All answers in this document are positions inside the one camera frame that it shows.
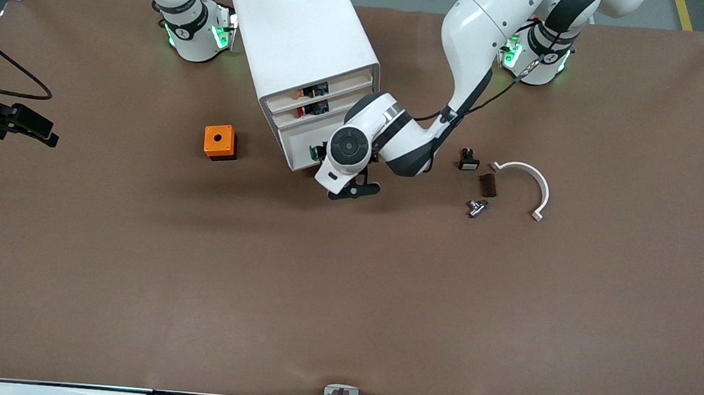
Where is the red-headed push button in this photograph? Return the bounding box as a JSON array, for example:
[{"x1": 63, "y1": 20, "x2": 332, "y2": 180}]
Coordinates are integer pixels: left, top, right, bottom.
[{"x1": 297, "y1": 97, "x2": 331, "y2": 121}]

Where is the white drawer with red button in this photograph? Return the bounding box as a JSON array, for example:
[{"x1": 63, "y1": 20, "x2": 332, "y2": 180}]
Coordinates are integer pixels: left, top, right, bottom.
[{"x1": 269, "y1": 85, "x2": 365, "y2": 136}]

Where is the white drawer with orange button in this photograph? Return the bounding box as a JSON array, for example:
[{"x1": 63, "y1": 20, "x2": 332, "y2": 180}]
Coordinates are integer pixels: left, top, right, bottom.
[{"x1": 264, "y1": 60, "x2": 376, "y2": 123}]

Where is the orange-headed push button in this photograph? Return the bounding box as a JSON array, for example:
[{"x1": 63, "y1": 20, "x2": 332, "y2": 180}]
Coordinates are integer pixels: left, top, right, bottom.
[{"x1": 295, "y1": 80, "x2": 331, "y2": 103}]

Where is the black white-faced push button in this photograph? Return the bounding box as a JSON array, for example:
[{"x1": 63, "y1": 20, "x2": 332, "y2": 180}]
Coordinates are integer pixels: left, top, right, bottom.
[{"x1": 458, "y1": 146, "x2": 482, "y2": 172}]

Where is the white drawer cabinet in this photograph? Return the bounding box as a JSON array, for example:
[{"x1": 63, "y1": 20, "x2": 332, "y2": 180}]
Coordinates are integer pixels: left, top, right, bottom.
[{"x1": 217, "y1": 0, "x2": 388, "y2": 162}]

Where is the white curved plastic arc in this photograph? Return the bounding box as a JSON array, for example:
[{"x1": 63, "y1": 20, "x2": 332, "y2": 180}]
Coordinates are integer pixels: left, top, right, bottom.
[{"x1": 486, "y1": 160, "x2": 552, "y2": 223}]

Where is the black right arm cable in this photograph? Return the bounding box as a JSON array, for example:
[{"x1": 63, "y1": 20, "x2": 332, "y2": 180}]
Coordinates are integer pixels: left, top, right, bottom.
[{"x1": 0, "y1": 24, "x2": 59, "y2": 102}]

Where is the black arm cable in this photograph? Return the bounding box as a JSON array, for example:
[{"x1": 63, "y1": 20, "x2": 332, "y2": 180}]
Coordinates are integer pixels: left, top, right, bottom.
[
  {"x1": 0, "y1": 24, "x2": 59, "y2": 102},
  {"x1": 413, "y1": 14, "x2": 577, "y2": 135}
]

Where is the orange button enclosure box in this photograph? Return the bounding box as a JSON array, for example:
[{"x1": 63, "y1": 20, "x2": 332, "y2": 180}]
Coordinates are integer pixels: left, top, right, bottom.
[{"x1": 202, "y1": 123, "x2": 240, "y2": 163}]

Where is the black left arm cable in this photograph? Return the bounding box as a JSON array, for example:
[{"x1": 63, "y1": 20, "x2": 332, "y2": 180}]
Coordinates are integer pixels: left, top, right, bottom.
[{"x1": 413, "y1": 14, "x2": 577, "y2": 135}]

